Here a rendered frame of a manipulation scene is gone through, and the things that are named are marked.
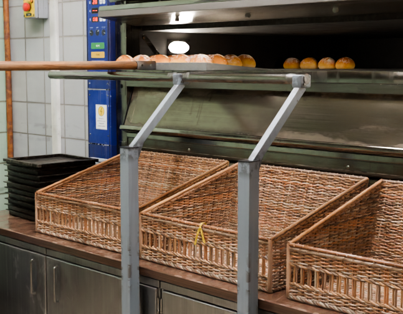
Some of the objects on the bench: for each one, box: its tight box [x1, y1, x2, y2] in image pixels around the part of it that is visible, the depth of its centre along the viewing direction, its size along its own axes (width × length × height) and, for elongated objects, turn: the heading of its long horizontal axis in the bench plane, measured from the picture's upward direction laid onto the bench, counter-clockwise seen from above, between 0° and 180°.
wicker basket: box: [35, 151, 229, 255], centre depth 288 cm, size 49×56×28 cm
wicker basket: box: [139, 163, 369, 293], centre depth 246 cm, size 49×56×28 cm
